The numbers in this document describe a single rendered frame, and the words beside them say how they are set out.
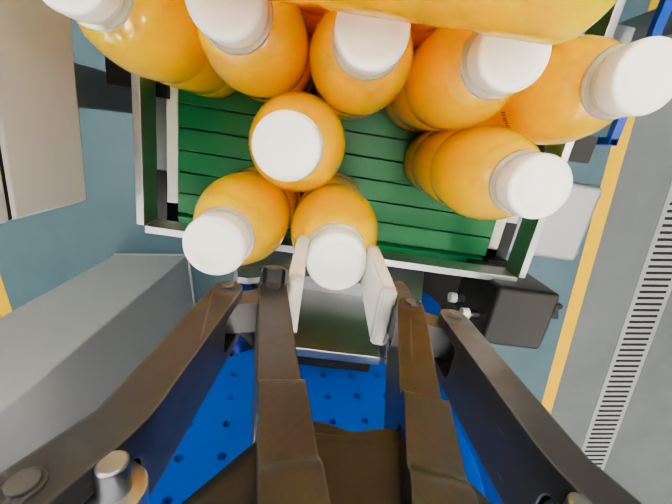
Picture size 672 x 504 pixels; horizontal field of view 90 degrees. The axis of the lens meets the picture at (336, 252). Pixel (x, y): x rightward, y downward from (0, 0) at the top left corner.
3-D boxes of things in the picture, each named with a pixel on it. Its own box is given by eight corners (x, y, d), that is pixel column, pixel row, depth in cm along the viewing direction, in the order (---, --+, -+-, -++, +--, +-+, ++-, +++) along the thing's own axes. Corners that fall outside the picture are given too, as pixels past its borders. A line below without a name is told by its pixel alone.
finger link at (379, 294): (382, 289, 15) (398, 291, 15) (368, 244, 22) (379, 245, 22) (370, 345, 16) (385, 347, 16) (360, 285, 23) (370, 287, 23)
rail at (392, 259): (158, 225, 37) (144, 232, 34) (158, 218, 37) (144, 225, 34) (502, 273, 40) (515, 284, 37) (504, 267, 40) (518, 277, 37)
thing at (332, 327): (287, 303, 43) (271, 366, 31) (289, 286, 42) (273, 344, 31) (363, 313, 44) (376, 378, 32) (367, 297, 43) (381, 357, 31)
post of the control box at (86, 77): (252, 126, 123) (-6, 95, 28) (253, 115, 122) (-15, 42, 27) (263, 128, 123) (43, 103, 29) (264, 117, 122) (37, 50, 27)
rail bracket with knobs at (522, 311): (435, 299, 47) (463, 342, 37) (449, 250, 44) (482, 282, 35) (503, 308, 47) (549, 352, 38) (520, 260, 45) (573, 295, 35)
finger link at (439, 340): (400, 324, 14) (469, 333, 14) (384, 277, 19) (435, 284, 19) (393, 354, 15) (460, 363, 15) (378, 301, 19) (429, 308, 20)
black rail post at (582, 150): (523, 157, 40) (567, 162, 33) (531, 131, 40) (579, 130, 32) (540, 160, 41) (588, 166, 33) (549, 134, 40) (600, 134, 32)
